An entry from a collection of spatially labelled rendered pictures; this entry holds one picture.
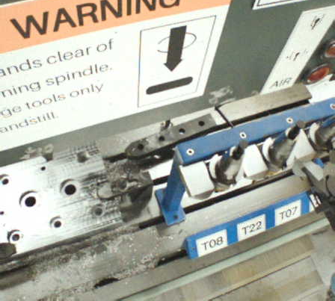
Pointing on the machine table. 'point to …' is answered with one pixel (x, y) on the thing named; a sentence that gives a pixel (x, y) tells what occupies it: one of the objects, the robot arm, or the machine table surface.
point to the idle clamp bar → (200, 127)
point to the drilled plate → (67, 161)
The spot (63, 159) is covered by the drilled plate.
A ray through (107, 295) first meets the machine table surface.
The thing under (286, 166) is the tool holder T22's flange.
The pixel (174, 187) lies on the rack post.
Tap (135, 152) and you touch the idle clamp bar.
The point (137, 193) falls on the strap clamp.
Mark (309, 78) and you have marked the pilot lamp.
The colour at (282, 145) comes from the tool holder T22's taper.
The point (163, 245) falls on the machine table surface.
